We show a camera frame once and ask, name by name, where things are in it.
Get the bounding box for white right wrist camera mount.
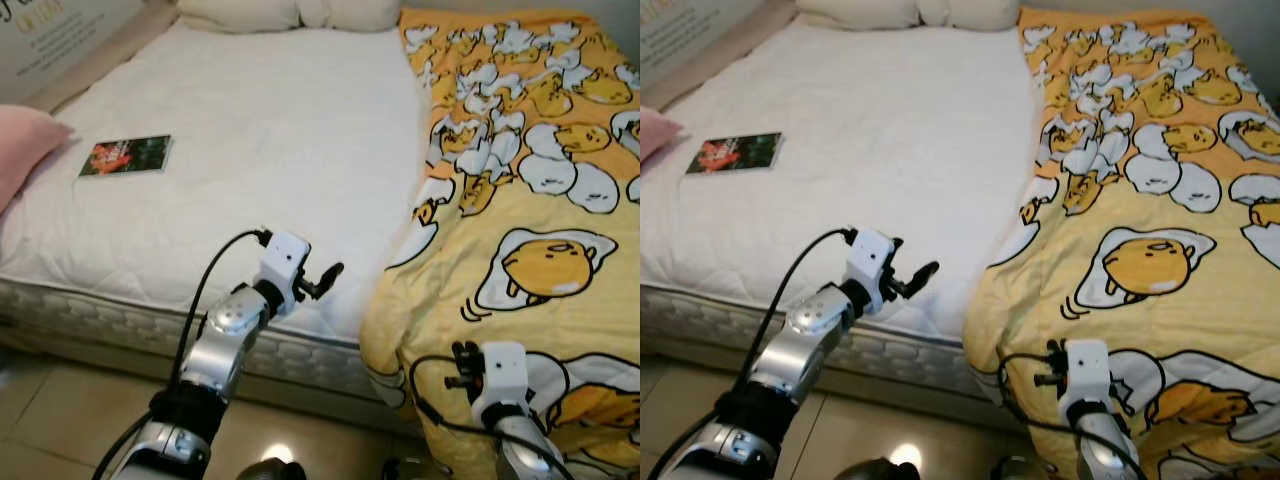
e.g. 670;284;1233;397
1059;339;1114;422
471;341;530;427

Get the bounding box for pink pillow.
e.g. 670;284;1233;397
0;105;75;217
640;105;687;167

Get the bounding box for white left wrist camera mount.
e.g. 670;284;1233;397
844;227;897;317
257;231;310;317

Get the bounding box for orange cartoon print blanket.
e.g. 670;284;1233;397
962;8;1280;480
357;8;641;480

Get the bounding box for beige bolster pillow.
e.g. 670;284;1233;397
175;0;303;34
295;0;402;32
797;0;923;30
915;0;1022;32

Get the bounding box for dark green red book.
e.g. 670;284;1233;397
684;131;784;177
77;134;174;180

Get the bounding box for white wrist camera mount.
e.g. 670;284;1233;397
257;231;310;317
471;341;530;427
1059;339;1114;422
844;227;897;317

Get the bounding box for white quilted mattress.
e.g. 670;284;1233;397
0;20;433;403
640;20;1048;403

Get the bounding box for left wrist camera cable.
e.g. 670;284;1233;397
743;227;860;403
169;229;273;403

